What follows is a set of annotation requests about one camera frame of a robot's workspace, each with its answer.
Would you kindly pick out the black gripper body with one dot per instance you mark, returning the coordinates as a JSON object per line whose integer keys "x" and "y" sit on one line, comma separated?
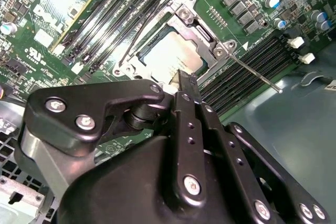
{"x": 126, "y": 190}

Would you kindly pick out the metal locking lever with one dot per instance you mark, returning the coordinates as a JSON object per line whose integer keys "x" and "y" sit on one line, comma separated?
{"x": 139, "y": 28}
{"x": 254, "y": 72}

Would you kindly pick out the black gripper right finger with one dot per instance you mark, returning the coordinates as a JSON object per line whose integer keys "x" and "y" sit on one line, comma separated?
{"x": 234, "y": 153}

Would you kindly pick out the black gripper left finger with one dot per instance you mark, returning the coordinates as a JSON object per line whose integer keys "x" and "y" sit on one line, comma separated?
{"x": 115, "y": 94}

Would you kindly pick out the silver CPU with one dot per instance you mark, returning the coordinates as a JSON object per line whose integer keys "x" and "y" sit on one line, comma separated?
{"x": 170, "y": 53}

